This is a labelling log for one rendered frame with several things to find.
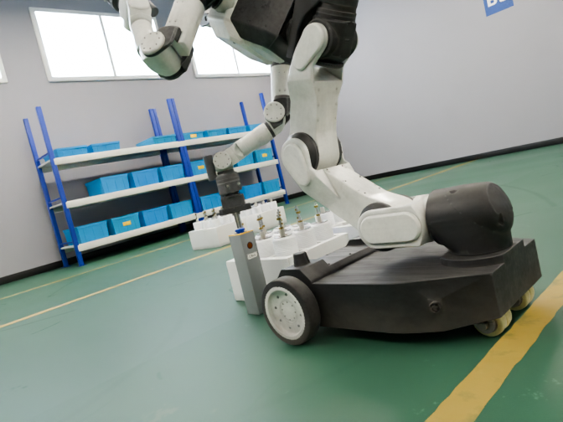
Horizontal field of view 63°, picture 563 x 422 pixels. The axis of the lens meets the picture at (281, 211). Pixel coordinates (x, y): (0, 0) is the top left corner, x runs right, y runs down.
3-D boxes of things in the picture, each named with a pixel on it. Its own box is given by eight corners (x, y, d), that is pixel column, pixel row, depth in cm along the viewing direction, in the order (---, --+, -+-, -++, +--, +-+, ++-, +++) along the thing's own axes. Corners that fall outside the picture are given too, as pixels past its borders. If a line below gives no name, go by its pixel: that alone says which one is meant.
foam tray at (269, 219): (286, 222, 481) (283, 205, 479) (261, 231, 453) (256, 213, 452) (261, 226, 508) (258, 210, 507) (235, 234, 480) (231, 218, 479)
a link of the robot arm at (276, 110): (295, 130, 180) (294, 74, 181) (295, 120, 167) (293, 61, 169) (266, 131, 180) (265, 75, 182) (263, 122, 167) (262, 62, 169)
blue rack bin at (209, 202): (184, 214, 714) (181, 201, 712) (204, 209, 740) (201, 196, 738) (203, 211, 678) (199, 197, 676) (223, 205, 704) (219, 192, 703)
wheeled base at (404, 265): (560, 276, 130) (537, 162, 128) (488, 357, 95) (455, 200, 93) (374, 277, 177) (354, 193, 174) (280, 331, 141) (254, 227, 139)
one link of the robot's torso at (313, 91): (341, 176, 155) (370, 28, 136) (307, 185, 143) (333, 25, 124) (308, 162, 164) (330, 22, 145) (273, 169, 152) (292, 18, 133)
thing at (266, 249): (262, 280, 199) (252, 239, 198) (283, 275, 199) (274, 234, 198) (262, 285, 189) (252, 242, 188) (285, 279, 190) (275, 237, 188)
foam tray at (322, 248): (356, 271, 203) (347, 232, 202) (298, 303, 176) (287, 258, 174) (293, 273, 231) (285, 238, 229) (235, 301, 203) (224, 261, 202)
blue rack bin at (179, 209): (155, 222, 681) (151, 208, 679) (177, 216, 707) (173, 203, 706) (173, 218, 645) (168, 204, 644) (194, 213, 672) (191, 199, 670)
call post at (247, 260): (272, 308, 177) (253, 230, 175) (260, 315, 172) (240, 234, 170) (260, 307, 182) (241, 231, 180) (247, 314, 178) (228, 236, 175)
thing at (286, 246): (277, 282, 187) (266, 239, 186) (295, 275, 193) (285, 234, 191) (291, 284, 179) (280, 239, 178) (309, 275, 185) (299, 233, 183)
